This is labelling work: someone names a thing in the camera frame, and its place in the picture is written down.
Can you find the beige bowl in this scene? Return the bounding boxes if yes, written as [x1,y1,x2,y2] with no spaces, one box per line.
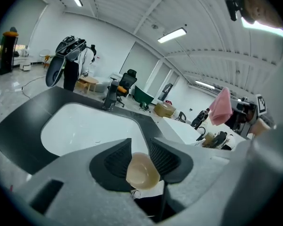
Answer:
[125,152,161,190]

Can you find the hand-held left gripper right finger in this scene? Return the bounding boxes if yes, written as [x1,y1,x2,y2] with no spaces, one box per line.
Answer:
[149,137,238,222]

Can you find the cardboard box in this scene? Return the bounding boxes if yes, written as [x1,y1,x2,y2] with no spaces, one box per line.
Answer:
[153,102,176,118]

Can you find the black head-worn camera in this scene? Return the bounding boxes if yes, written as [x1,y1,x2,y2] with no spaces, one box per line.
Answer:
[224,0,247,22]

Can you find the black office chair orange cushion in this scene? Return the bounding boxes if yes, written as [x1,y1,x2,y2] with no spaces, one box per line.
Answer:
[106,69,138,108]

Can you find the white sink basin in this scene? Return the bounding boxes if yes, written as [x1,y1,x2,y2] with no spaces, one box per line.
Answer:
[40,102,149,157]

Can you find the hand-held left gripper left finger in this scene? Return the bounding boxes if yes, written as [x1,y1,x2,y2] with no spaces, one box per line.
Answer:
[13,137,158,226]

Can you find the black and red robot device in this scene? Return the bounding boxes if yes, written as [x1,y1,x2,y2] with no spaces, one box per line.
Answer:
[190,108,211,129]

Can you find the person's black trousers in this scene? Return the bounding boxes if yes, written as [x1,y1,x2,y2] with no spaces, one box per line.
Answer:
[133,194,177,224]

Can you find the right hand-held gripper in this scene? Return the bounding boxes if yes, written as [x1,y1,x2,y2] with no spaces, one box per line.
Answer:
[231,93,269,137]

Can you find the black cabinet with orange top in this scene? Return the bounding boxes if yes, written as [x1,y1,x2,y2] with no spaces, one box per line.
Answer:
[0,26,19,75]

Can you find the pink cloth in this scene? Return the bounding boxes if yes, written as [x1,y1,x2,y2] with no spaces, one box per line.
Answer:
[208,87,234,127]

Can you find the person's head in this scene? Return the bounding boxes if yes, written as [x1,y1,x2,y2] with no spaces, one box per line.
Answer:
[240,0,283,29]

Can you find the person's grey shirt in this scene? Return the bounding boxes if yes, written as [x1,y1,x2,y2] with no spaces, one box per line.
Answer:
[223,53,283,226]

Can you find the white worktop block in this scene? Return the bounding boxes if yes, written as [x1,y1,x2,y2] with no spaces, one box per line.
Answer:
[162,116,205,145]

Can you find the framed picture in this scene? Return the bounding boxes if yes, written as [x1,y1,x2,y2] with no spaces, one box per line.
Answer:
[160,83,174,101]

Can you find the small black curved faucet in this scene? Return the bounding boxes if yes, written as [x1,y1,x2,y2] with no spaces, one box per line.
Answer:
[195,127,207,141]

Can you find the white drawer unit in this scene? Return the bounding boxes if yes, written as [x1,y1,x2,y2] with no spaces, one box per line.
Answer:
[19,62,32,72]

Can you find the black sink counter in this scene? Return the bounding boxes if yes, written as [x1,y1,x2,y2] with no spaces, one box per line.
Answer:
[0,86,165,175]

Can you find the person's right forearm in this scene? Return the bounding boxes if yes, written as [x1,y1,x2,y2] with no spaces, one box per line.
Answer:
[249,120,275,138]

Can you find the low wooden table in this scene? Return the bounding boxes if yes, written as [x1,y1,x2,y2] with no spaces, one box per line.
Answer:
[75,76,99,94]

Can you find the black and white robot device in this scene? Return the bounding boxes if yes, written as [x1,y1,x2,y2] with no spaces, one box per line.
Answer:
[212,130,236,150]

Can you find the white wire chair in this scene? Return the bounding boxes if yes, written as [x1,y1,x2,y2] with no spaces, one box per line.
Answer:
[39,48,50,68]

